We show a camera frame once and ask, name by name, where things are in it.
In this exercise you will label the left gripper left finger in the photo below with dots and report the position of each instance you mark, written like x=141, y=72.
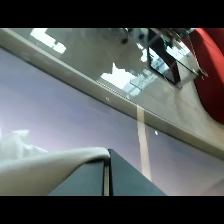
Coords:
x=83, y=181

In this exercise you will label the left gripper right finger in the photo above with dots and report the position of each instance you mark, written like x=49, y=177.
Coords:
x=128, y=180

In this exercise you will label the white T-shirt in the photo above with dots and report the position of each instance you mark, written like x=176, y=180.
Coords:
x=33, y=173

